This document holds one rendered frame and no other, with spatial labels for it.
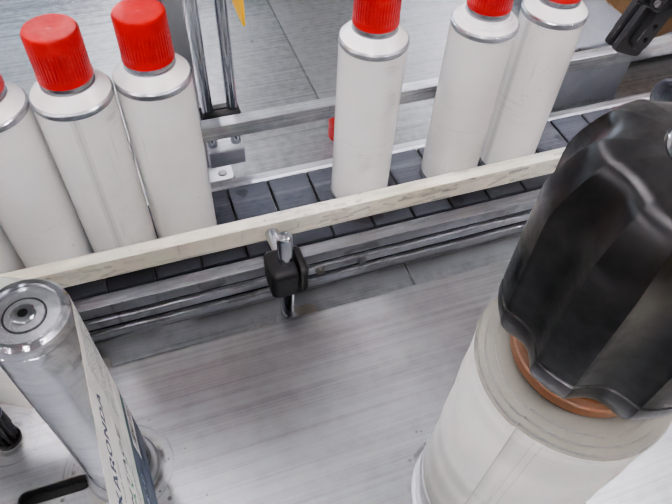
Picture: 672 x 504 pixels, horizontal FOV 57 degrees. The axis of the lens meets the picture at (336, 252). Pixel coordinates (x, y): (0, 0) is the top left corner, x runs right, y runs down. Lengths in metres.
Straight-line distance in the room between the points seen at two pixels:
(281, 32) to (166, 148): 0.45
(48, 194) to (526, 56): 0.38
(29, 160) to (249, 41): 0.47
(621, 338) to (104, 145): 0.34
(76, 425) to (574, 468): 0.23
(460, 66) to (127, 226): 0.28
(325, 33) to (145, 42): 0.49
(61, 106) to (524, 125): 0.37
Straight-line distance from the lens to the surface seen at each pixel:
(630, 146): 0.19
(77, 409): 0.33
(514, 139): 0.59
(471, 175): 0.56
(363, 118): 0.48
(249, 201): 0.56
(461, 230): 0.59
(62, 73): 0.41
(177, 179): 0.47
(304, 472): 0.43
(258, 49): 0.84
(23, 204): 0.47
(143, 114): 0.43
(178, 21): 0.57
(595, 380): 0.22
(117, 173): 0.46
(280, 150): 0.69
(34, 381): 0.30
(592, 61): 0.66
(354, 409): 0.45
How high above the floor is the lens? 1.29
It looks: 51 degrees down
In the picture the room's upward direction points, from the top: 4 degrees clockwise
